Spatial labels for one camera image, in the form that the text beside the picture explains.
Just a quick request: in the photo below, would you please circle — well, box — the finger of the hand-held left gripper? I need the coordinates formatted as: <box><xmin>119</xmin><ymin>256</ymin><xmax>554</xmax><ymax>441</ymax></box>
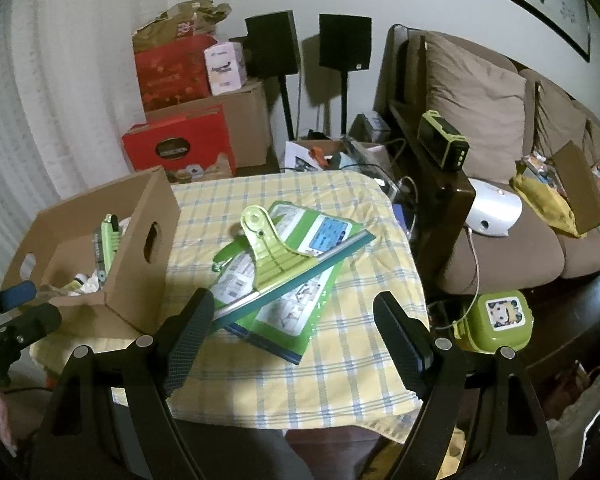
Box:
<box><xmin>0</xmin><ymin>302</ymin><xmax>63</xmax><ymax>356</ymax></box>
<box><xmin>0</xmin><ymin>280</ymin><xmax>38</xmax><ymax>313</ymax></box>

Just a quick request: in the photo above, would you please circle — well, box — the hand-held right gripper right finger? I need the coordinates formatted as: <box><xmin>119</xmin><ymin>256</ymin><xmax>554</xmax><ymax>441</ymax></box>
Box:
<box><xmin>373</xmin><ymin>292</ymin><xmax>561</xmax><ymax>480</ymax></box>

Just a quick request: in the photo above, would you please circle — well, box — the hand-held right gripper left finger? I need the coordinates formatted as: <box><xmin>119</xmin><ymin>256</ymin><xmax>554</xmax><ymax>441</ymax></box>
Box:
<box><xmin>30</xmin><ymin>287</ymin><xmax>216</xmax><ymax>480</ymax></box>

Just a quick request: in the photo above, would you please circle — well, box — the brown cardboard box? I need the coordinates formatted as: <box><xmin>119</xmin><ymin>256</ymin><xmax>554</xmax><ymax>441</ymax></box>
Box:
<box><xmin>0</xmin><ymin>165</ymin><xmax>182</xmax><ymax>336</ymax></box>

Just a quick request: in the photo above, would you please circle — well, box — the green black pen pack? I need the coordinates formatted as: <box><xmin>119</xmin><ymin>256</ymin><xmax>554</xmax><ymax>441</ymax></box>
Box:
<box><xmin>92</xmin><ymin>214</ymin><xmax>123</xmax><ymax>281</ymax></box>

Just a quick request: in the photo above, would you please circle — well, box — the light green plastic clip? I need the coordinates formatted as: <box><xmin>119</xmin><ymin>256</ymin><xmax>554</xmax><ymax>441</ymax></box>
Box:
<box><xmin>239</xmin><ymin>204</ymin><xmax>331</xmax><ymax>303</ymax></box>

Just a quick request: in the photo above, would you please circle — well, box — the green lunch box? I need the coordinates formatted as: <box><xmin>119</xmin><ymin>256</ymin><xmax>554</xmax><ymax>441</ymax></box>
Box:
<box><xmin>452</xmin><ymin>290</ymin><xmax>536</xmax><ymax>353</ymax></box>

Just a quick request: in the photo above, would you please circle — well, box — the yellow checked tablecloth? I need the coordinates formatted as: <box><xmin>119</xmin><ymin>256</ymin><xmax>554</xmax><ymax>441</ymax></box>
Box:
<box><xmin>30</xmin><ymin>170</ymin><xmax>431</xmax><ymax>445</ymax></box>

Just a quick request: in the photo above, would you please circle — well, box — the brown sofa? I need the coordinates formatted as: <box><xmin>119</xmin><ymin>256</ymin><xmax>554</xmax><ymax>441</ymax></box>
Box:
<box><xmin>372</xmin><ymin>24</ymin><xmax>600</xmax><ymax>296</ymax></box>

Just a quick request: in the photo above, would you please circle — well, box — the dark grey chair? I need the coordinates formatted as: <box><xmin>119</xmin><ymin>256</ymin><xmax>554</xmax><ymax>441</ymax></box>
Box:
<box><xmin>175</xmin><ymin>420</ymin><xmax>361</xmax><ymax>480</ymax></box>

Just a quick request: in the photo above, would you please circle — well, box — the white rounded device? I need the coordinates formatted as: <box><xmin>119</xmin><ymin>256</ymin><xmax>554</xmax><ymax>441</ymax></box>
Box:
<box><xmin>464</xmin><ymin>180</ymin><xmax>523</xmax><ymax>237</ymax></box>

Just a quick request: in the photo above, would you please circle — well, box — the dark wooden coffee table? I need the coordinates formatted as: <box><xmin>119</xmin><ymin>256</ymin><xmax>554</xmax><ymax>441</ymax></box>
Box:
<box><xmin>525</xmin><ymin>255</ymin><xmax>600</xmax><ymax>386</ymax></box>

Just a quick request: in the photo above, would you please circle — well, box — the beige paper bag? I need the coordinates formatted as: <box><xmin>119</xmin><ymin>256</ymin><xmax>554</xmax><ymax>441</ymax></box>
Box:
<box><xmin>547</xmin><ymin>355</ymin><xmax>600</xmax><ymax>480</ymax></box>

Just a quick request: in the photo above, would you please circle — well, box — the yellow cloth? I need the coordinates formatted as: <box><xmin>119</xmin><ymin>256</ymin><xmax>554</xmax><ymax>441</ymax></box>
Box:
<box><xmin>510</xmin><ymin>167</ymin><xmax>588</xmax><ymax>238</ymax></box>

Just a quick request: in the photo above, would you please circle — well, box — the red gift box round label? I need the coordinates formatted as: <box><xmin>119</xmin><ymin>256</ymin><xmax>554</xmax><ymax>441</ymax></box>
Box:
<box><xmin>121</xmin><ymin>110</ymin><xmax>238</xmax><ymax>181</ymax></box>

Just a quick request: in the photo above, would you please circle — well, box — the white curtain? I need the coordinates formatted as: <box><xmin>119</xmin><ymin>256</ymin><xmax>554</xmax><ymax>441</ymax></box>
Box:
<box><xmin>0</xmin><ymin>0</ymin><xmax>146</xmax><ymax>281</ymax></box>

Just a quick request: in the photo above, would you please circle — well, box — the small grey carton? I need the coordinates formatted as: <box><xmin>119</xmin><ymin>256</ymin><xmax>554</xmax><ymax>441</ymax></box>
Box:
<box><xmin>350</xmin><ymin>112</ymin><xmax>393</xmax><ymax>143</ymax></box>

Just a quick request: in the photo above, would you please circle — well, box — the small open carton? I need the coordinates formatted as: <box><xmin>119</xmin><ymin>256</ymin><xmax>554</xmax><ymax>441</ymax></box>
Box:
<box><xmin>284</xmin><ymin>137</ymin><xmax>396</xmax><ymax>173</ymax></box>

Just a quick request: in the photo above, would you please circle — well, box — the large brown cardboard carton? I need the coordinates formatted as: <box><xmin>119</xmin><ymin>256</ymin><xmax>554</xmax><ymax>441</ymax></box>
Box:
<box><xmin>145</xmin><ymin>80</ymin><xmax>273</xmax><ymax>168</ymax></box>

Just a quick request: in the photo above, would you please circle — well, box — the flat brown cardboard piece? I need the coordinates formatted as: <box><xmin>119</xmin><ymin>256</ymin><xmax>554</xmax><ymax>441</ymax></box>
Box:
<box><xmin>550</xmin><ymin>140</ymin><xmax>600</xmax><ymax>233</ymax></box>

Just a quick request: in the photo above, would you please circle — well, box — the black speaker stand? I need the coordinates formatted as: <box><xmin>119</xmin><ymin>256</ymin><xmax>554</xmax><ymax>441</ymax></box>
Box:
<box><xmin>338</xmin><ymin>67</ymin><xmax>352</xmax><ymax>136</ymax></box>
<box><xmin>278</xmin><ymin>75</ymin><xmax>297</xmax><ymax>141</ymax></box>

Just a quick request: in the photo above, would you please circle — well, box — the large beige pillow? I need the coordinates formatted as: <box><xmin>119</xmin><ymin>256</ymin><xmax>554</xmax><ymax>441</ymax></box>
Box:
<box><xmin>422</xmin><ymin>35</ymin><xmax>527</xmax><ymax>166</ymax></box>

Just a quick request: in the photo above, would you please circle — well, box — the red patterned gift box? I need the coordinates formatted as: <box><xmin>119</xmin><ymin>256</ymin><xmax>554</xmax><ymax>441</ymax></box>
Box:
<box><xmin>134</xmin><ymin>35</ymin><xmax>218</xmax><ymax>113</ymax></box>

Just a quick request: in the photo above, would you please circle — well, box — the medium beige pillow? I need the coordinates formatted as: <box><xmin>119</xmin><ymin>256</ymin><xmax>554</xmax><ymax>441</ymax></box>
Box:
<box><xmin>532</xmin><ymin>80</ymin><xmax>588</xmax><ymax>161</ymax></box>

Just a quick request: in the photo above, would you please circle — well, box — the white pink tissue pack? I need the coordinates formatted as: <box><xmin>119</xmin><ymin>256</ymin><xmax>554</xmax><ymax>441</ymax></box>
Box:
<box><xmin>203</xmin><ymin>41</ymin><xmax>246</xmax><ymax>96</ymax></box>

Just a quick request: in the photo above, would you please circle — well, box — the small beige pillow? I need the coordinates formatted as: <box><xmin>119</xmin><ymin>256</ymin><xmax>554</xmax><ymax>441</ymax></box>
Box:
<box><xmin>582</xmin><ymin>120</ymin><xmax>600</xmax><ymax>161</ymax></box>

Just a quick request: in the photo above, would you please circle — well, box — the black speaker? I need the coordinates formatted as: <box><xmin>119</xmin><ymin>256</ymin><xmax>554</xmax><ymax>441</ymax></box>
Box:
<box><xmin>318</xmin><ymin>14</ymin><xmax>372</xmax><ymax>71</ymax></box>
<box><xmin>244</xmin><ymin>10</ymin><xmax>300</xmax><ymax>78</ymax></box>

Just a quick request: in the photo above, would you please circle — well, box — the torn brown paper bag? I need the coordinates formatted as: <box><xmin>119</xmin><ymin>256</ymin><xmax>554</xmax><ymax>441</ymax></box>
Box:
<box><xmin>132</xmin><ymin>0</ymin><xmax>232</xmax><ymax>53</ymax></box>

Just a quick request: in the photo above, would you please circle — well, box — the white cable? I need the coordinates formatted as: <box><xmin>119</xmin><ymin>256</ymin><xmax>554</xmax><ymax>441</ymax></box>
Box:
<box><xmin>430</xmin><ymin>227</ymin><xmax>483</xmax><ymax>331</ymax></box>

